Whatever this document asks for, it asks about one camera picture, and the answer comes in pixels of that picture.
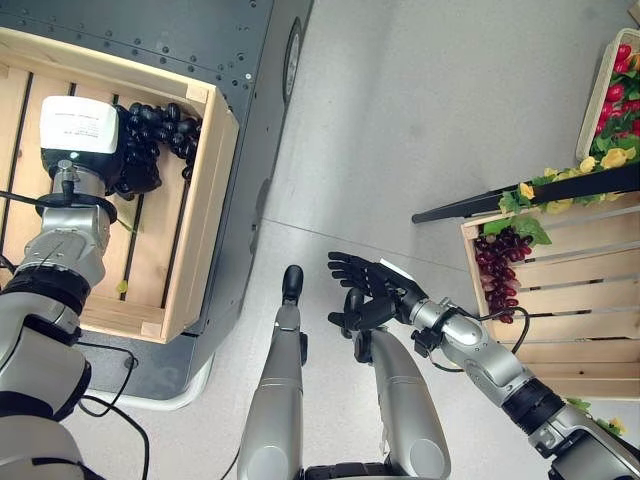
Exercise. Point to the wooden crate with leaf garland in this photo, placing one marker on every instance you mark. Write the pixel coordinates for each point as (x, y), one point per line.
(570, 300)

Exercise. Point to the white basket of red fruit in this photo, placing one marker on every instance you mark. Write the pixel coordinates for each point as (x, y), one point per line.
(612, 100)

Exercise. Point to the yellow flower leaf garland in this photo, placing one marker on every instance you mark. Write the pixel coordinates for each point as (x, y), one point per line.
(565, 190)

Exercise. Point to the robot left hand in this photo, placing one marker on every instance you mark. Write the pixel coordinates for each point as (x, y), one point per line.
(80, 131)

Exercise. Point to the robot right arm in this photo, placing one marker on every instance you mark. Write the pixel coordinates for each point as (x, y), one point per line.
(505, 365)

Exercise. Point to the dark grey metal cart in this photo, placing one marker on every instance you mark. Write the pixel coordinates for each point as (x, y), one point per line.
(240, 75)

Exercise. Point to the black metal shelf bar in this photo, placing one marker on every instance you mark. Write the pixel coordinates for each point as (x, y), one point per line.
(545, 192)

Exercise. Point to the light wooden slatted crate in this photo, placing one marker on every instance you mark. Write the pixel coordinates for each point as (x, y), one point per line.
(150, 200)

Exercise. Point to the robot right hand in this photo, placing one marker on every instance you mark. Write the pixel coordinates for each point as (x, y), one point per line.
(374, 295)

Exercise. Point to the black grape bunch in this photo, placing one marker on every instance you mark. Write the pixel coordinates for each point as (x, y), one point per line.
(160, 135)

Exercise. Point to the small green grape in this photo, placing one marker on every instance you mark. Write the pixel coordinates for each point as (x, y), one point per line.
(122, 286)

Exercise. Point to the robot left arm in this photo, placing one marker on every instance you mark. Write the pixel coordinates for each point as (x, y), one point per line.
(47, 320)

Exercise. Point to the red grape bunch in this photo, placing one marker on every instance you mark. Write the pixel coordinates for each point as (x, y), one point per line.
(500, 270)

